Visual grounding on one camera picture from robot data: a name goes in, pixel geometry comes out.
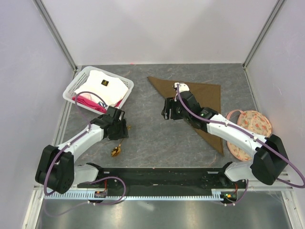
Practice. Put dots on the pink folded cloth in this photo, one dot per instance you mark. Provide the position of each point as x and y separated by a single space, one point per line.
97 106

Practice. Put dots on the floral pink hat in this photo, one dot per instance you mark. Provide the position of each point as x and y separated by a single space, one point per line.
253 121

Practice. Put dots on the white plastic basket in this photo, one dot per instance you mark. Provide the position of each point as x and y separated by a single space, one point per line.
81 78

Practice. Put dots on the brown cloth napkin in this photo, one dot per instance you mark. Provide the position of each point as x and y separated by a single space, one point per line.
207 95

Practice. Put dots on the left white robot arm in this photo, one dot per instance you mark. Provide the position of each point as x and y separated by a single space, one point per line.
57 170

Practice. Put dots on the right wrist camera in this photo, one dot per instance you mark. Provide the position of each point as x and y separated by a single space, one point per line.
181 87

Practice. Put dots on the slotted cable duct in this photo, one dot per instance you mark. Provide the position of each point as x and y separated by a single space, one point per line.
94 195

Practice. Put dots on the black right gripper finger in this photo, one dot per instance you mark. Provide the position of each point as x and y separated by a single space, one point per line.
168 102
165 115

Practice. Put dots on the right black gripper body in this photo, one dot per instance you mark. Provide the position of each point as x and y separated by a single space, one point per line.
177 114

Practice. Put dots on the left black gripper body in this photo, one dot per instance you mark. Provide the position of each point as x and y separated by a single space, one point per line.
120 131

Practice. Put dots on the white folded t-shirt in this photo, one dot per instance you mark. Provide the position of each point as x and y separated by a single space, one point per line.
110 89

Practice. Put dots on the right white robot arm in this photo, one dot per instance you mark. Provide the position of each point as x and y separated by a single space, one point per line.
268 154

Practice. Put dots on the gold ornate spoon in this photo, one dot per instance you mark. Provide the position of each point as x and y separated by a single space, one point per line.
117 150

